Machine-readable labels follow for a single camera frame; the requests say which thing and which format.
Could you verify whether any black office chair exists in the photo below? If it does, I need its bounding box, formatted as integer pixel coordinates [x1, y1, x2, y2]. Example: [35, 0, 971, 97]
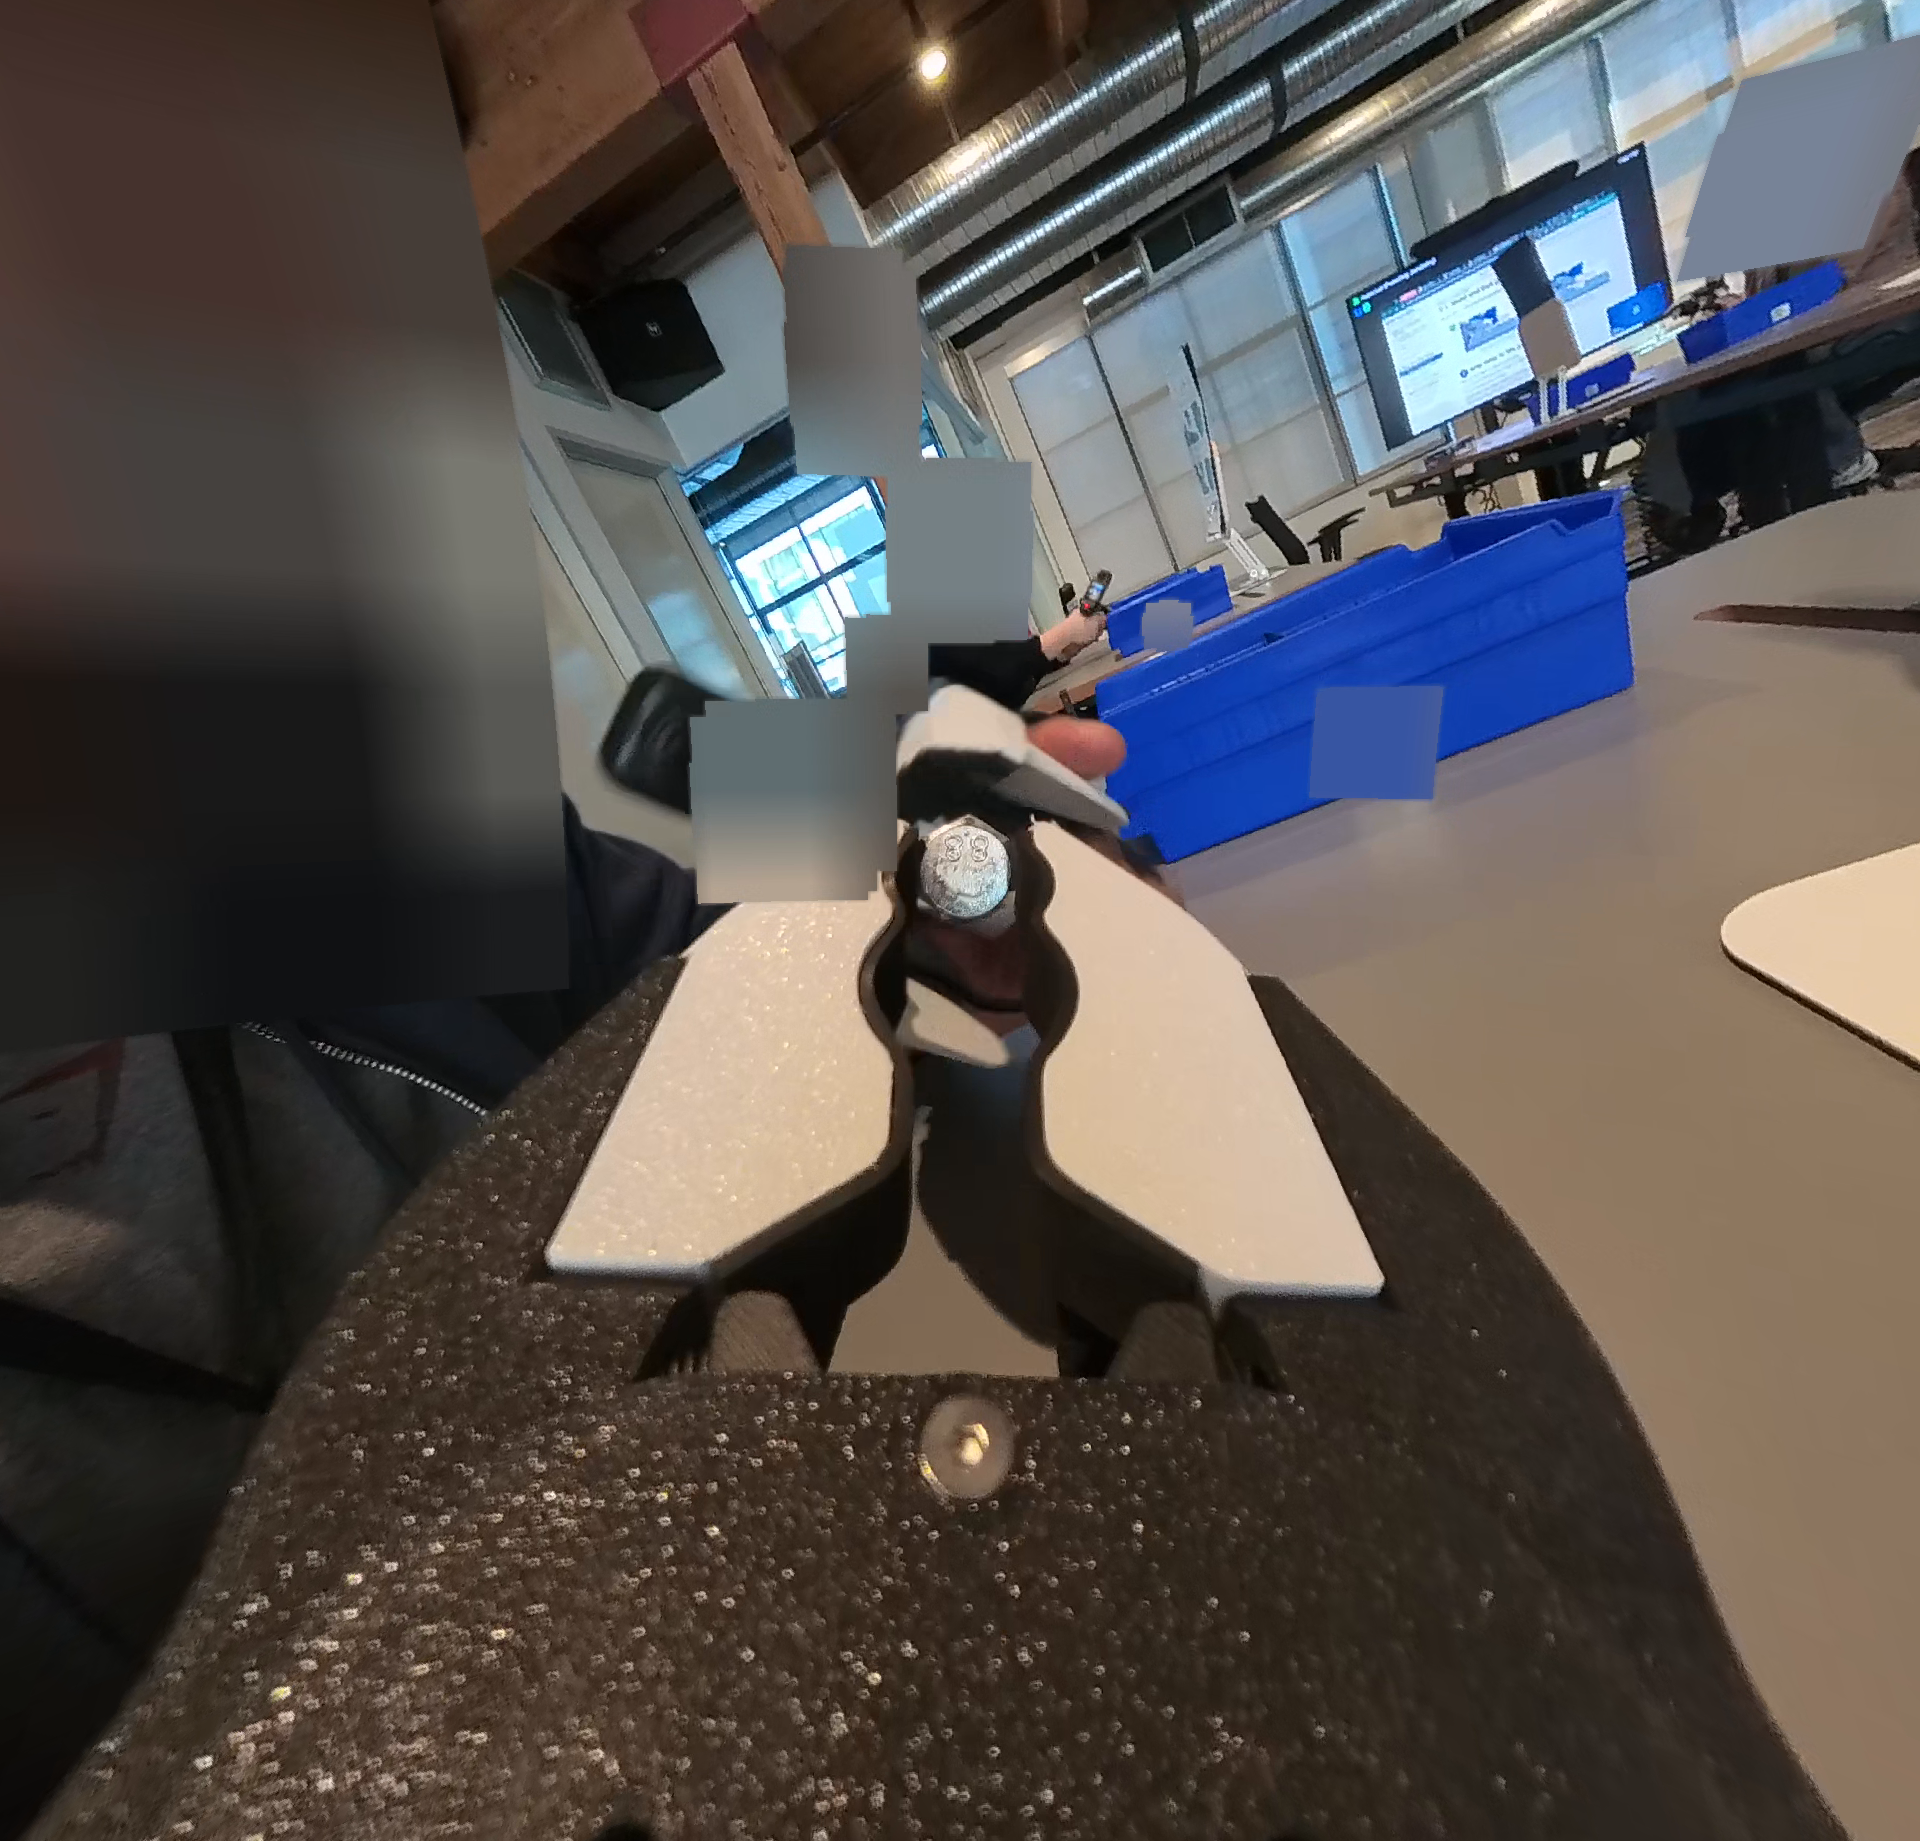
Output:
[1245, 494, 1367, 571]

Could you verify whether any steel hex bolt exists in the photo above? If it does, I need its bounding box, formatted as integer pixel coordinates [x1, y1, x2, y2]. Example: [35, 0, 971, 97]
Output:
[918, 817, 1017, 923]

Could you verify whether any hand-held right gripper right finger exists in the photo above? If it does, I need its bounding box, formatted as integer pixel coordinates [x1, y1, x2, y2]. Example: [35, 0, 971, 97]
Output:
[1017, 817, 1387, 1302]

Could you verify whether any dark long desk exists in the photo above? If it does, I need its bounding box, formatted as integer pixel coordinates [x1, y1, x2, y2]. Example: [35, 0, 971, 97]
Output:
[1372, 272, 1920, 529]

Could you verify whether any black flat panel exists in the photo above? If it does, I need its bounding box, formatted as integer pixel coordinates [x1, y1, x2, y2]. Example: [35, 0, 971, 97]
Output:
[1696, 603, 1920, 637]

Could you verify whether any large blue plastic bin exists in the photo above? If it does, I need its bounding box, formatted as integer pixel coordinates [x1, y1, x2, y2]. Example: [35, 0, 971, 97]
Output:
[1094, 489, 1637, 864]

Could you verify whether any silver ventilation duct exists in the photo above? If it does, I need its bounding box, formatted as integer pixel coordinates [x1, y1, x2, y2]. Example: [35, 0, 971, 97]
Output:
[915, 0, 1920, 324]
[866, 0, 1637, 246]

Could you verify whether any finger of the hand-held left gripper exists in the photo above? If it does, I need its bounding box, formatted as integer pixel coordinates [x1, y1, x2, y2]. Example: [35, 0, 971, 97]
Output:
[900, 994, 1013, 1072]
[898, 684, 1040, 767]

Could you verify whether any large display screen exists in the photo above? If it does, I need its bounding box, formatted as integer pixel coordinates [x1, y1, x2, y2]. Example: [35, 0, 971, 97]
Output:
[1346, 144, 1675, 451]

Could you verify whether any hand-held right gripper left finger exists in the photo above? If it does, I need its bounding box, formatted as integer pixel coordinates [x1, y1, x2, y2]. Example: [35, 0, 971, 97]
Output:
[542, 821, 921, 1283]

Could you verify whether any black wall speaker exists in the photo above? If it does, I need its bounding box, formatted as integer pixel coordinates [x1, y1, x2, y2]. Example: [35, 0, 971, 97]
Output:
[577, 279, 726, 414]

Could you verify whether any person's left hand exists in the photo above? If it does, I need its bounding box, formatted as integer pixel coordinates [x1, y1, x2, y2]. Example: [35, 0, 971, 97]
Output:
[915, 717, 1132, 1018]

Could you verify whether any white roll-up banner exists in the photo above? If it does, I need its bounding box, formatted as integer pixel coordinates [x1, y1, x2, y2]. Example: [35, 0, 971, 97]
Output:
[1173, 345, 1265, 585]

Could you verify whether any white sign stand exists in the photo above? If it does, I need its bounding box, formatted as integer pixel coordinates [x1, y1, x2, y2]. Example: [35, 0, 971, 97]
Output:
[1720, 844, 1920, 1072]

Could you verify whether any person's left forearm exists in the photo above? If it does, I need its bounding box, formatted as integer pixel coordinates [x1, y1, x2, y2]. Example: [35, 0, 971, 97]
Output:
[561, 797, 726, 973]

